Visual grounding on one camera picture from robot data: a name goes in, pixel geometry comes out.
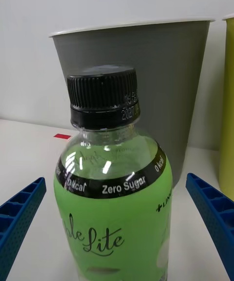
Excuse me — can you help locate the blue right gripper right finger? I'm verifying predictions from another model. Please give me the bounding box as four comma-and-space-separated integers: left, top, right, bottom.
185, 173, 234, 281

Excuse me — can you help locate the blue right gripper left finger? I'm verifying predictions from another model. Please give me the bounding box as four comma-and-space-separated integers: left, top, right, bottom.
0, 177, 47, 281

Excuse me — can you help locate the green label plastic bottle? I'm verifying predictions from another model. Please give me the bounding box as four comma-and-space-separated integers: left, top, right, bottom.
53, 65, 173, 281

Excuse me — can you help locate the yellow-green plastic waste bin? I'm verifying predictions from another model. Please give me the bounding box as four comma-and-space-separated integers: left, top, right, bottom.
218, 13, 234, 201

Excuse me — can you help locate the grey plastic waste bin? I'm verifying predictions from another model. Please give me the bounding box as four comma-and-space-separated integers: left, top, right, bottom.
48, 16, 216, 187

